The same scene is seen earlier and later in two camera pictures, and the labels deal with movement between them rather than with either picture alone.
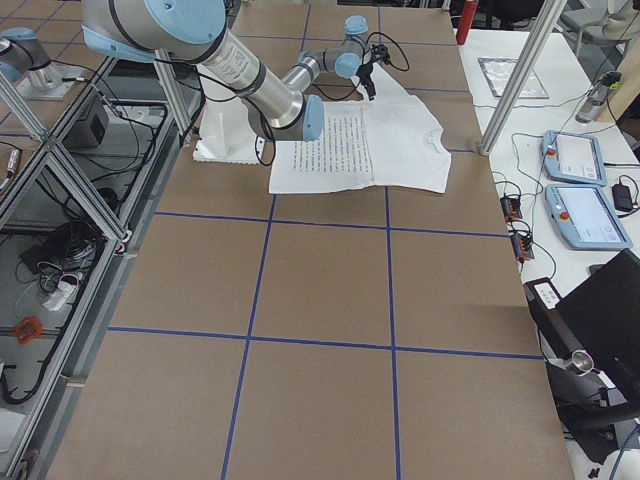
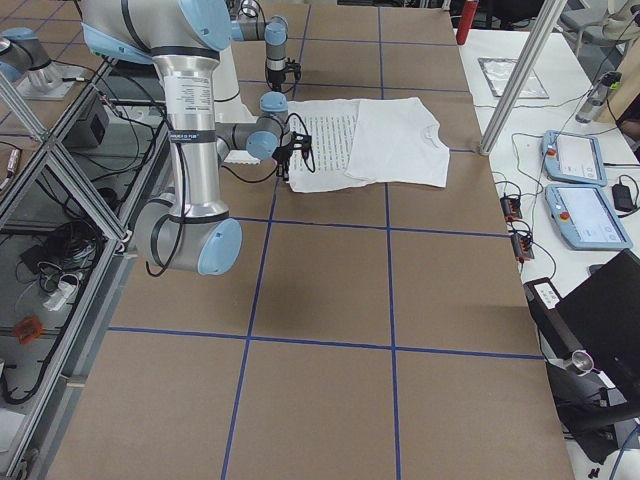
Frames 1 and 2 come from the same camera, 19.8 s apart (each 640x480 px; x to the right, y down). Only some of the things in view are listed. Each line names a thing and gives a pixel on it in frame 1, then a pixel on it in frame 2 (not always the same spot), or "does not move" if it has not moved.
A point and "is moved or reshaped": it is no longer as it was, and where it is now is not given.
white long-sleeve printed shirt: x=388 y=139 is moved or reshaped
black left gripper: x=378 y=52 to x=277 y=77
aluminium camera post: x=549 y=16 does not move
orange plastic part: x=27 y=329 does not move
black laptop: x=588 y=330 does not move
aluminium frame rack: x=75 y=201 does not move
